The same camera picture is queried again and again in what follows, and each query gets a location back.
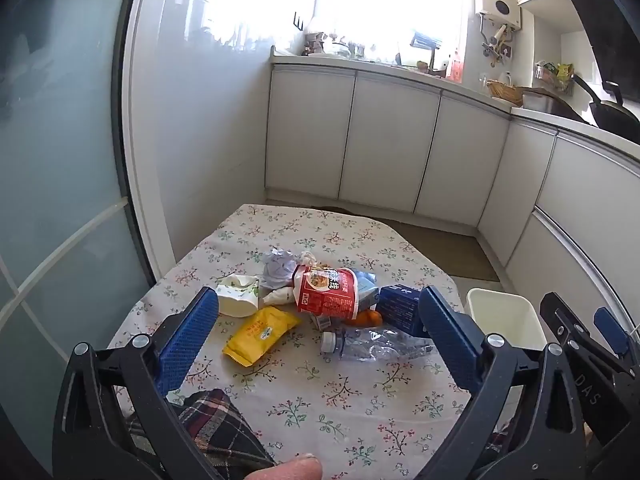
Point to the white tissue pack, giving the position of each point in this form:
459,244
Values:
237,300

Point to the person's left hand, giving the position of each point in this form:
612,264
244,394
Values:
295,467

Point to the bright kitchen window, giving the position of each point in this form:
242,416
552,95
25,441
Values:
350,0

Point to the yellow snack packet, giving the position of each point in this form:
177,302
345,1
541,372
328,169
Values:
260,332

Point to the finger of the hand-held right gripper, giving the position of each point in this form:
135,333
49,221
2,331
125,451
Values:
570,322
611,330

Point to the black wok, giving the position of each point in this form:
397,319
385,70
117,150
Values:
615,120

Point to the red bottle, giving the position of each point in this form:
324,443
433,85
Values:
454,67

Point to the white kitchen countertop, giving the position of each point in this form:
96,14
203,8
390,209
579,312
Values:
400,67

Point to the metal basin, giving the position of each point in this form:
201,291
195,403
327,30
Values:
545,102

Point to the frosted glass sliding door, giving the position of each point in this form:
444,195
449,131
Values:
60,135

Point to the large woven floor mat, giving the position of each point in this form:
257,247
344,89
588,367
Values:
450,250

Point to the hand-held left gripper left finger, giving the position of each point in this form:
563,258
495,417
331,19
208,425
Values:
187,332

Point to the white kitchen base cabinet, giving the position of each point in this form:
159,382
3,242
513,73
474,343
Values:
385,145

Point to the blue cardboard box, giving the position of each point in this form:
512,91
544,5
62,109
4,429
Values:
397,305

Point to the wicker basket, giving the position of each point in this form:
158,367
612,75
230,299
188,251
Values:
502,90

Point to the wall spice rack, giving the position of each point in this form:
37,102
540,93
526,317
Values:
555,75

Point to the white plastic bag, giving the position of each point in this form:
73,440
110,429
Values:
277,296

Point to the orange peel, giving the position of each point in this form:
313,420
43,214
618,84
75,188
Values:
371,317

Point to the floral tablecloth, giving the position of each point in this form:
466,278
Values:
325,400

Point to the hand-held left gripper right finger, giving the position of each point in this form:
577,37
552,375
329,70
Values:
450,335

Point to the round woven mat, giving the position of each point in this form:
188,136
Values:
335,208

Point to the red food packet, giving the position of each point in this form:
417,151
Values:
325,295

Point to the light blue drink carton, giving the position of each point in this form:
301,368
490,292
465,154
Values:
367,290

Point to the black wall hook rack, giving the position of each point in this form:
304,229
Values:
298,20

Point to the white plastic bin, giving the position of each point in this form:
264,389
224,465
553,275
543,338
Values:
505,315

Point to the crushed clear plastic bottle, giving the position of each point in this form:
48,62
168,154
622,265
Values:
370,345

